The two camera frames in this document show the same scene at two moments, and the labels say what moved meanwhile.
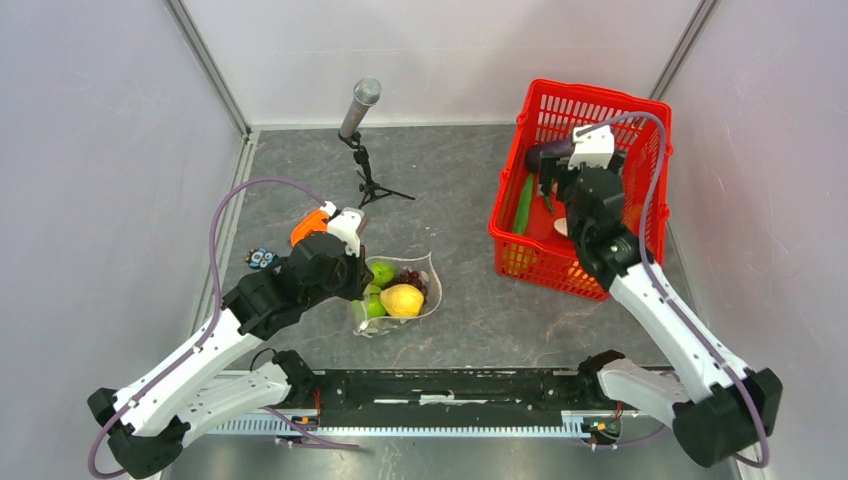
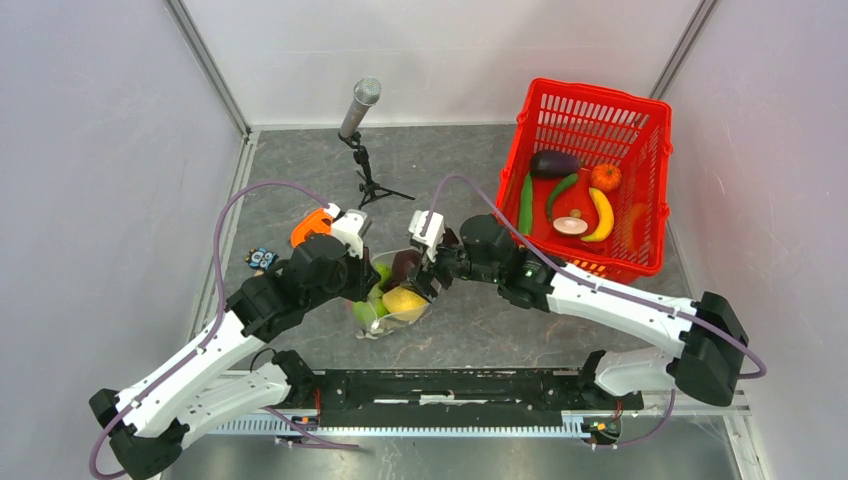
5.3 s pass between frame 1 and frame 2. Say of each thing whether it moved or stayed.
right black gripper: moved
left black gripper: stayed
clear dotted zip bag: stayed
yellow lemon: stayed
